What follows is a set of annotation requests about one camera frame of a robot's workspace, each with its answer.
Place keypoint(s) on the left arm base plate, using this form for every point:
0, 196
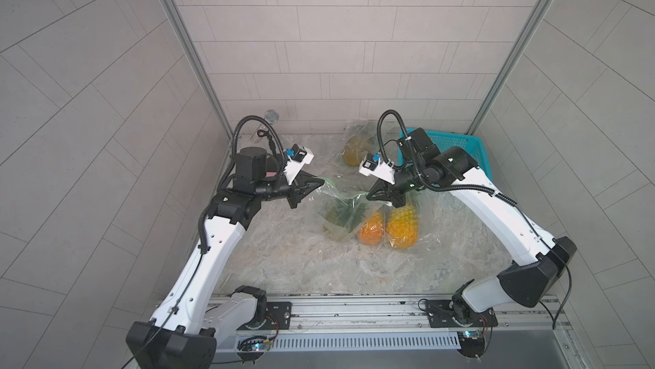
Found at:
277, 316

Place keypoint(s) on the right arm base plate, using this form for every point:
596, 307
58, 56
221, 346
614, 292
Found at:
441, 315

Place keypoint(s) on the orange pineapple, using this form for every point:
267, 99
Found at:
372, 231

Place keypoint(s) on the yellow pineapple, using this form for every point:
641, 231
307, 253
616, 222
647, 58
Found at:
403, 227

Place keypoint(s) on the left circuit board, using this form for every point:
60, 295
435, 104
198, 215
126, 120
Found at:
251, 349

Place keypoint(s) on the right circuit board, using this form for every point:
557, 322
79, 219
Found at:
472, 344

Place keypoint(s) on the zip-top bag green pineapple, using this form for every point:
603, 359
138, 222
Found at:
329, 190

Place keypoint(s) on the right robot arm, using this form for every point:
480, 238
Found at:
538, 258

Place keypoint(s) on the black microphone stand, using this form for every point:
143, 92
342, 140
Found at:
264, 134

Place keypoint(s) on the far pineapple zip bag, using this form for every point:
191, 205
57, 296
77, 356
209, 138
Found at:
390, 132

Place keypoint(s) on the teal plastic basket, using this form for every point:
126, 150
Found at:
471, 144

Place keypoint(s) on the aluminium mounting rail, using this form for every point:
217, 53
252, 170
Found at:
358, 312

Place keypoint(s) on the orange pineapple zip bag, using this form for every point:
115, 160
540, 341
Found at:
365, 211

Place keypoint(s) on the far bagged pineapple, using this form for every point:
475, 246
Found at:
356, 149

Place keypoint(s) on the yellow pineapple zip bag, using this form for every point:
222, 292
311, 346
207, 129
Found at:
426, 221

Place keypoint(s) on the glitter silver microphone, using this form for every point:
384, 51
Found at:
271, 117

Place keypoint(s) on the circuit board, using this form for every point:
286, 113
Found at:
472, 344
251, 349

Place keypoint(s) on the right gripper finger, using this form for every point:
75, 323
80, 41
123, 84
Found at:
395, 198
378, 192

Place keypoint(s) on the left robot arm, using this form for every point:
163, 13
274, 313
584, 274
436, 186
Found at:
177, 335

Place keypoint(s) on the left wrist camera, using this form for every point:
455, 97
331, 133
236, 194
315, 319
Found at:
298, 156

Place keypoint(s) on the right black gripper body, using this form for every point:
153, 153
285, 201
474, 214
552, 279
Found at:
392, 191

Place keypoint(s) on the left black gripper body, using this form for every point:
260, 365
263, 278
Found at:
292, 190

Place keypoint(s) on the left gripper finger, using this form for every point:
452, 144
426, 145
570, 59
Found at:
305, 178
301, 190

